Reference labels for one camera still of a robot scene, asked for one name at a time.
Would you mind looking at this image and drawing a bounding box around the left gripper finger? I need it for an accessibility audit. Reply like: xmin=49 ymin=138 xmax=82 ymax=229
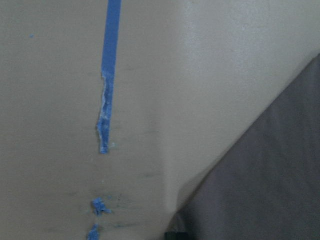
xmin=164 ymin=232 xmax=188 ymax=240

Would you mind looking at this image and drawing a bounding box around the blue tape line lengthwise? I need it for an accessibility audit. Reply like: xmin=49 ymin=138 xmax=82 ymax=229
xmin=97 ymin=0 xmax=122 ymax=155

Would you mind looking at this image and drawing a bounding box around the dark brown t-shirt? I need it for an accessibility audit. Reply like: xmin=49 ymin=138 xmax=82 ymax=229
xmin=168 ymin=57 xmax=320 ymax=240

